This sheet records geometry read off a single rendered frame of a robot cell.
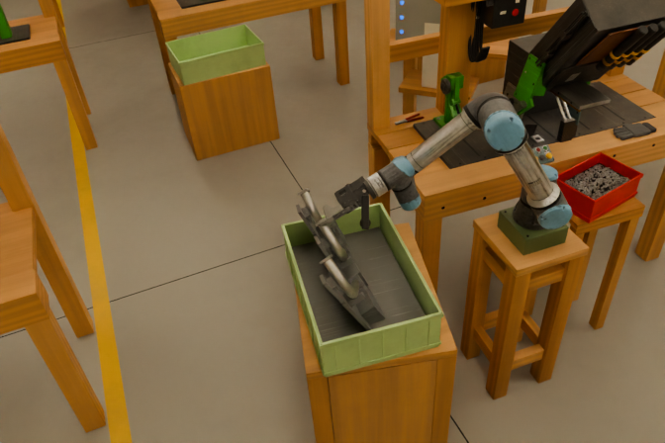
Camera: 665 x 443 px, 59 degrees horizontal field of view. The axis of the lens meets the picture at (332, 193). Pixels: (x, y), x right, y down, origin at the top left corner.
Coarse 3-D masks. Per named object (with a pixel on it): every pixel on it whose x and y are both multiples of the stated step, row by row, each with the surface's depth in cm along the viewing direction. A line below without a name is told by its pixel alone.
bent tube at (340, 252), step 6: (318, 222) 194; (324, 228) 195; (330, 228) 196; (324, 234) 196; (330, 234) 195; (330, 240) 195; (336, 240) 196; (336, 246) 195; (336, 252) 196; (342, 252) 197; (342, 258) 199
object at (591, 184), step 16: (592, 160) 261; (608, 160) 261; (560, 176) 252; (576, 176) 257; (592, 176) 255; (608, 176) 255; (624, 176) 256; (640, 176) 248; (576, 192) 243; (592, 192) 249; (608, 192) 247; (624, 192) 248; (576, 208) 247; (592, 208) 239; (608, 208) 247
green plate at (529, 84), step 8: (528, 56) 267; (528, 64) 267; (536, 64) 262; (544, 64) 258; (528, 72) 267; (536, 72) 262; (520, 80) 273; (528, 80) 267; (536, 80) 262; (520, 88) 273; (528, 88) 267; (536, 88) 266; (544, 88) 268; (520, 96) 273; (528, 96) 267
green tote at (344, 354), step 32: (288, 224) 230; (352, 224) 239; (384, 224) 236; (288, 256) 232; (416, 288) 211; (416, 320) 189; (320, 352) 190; (352, 352) 190; (384, 352) 195; (416, 352) 199
